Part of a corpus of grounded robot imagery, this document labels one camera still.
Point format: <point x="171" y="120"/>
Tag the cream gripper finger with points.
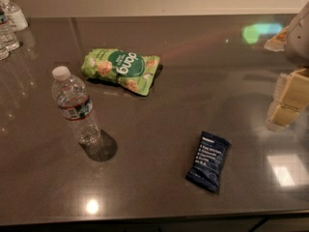
<point x="292" y="90"/>
<point x="279" y="117"/>

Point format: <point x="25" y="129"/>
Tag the dark blue rxbar wrapper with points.
<point x="208" y="162"/>

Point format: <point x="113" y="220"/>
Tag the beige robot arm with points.
<point x="295" y="41"/>

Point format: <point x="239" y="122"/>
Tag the green dang snack bag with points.
<point x="128" y="69"/>

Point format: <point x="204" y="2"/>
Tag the clear plastic water bottle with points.
<point x="75" y="104"/>

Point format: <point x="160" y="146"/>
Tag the white pump sanitizer bottle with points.
<point x="14" y="15"/>

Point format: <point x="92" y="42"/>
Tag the clear water bottle red label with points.
<point x="7" y="35"/>

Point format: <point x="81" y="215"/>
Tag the clear bottle at edge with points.
<point x="4" y="53"/>

